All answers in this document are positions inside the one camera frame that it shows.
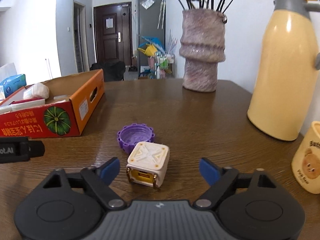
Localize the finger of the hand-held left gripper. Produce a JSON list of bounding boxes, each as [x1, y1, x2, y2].
[[29, 140, 46, 159]]

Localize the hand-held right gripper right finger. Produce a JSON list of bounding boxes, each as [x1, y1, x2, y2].
[[194, 157, 282, 209]]

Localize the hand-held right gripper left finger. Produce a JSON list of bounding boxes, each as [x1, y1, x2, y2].
[[35, 157, 127, 209]]

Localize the cream cube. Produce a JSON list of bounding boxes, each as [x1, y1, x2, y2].
[[126, 142, 170, 188]]

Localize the white red lint brush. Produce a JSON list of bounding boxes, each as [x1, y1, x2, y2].
[[0, 98, 46, 111]]

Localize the red cardboard box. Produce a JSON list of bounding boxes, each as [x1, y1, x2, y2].
[[0, 69, 105, 139]]

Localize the purple bottle cap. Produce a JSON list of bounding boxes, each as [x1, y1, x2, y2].
[[117, 123, 155, 154]]

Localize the blue tissue pack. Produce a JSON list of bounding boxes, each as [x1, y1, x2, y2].
[[0, 62, 27, 97]]

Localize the white pole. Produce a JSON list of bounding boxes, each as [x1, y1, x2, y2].
[[45, 58, 53, 79]]

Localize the black bag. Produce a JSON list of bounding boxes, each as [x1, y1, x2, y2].
[[89, 60, 126, 82]]

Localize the yellow bear mug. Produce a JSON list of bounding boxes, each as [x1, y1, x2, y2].
[[291, 121, 320, 194]]

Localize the metal rack with bottles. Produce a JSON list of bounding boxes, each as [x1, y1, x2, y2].
[[155, 51, 175, 79]]

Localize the pink textured vase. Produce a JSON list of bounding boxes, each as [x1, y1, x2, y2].
[[179, 9, 227, 93]]

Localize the yellow thermos jug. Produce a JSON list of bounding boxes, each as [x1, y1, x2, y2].
[[247, 0, 320, 141]]

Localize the dark brown door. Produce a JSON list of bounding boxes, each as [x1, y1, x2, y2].
[[93, 2, 133, 67]]

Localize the blue yellow plastic tools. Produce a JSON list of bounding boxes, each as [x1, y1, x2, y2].
[[137, 36, 165, 57]]

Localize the purple feather decoration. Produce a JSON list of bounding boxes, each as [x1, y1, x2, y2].
[[168, 30, 179, 53]]

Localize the grey refrigerator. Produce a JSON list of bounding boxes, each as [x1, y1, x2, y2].
[[136, 0, 167, 78]]

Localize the white umbrella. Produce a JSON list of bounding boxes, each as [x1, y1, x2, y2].
[[157, 0, 166, 30]]

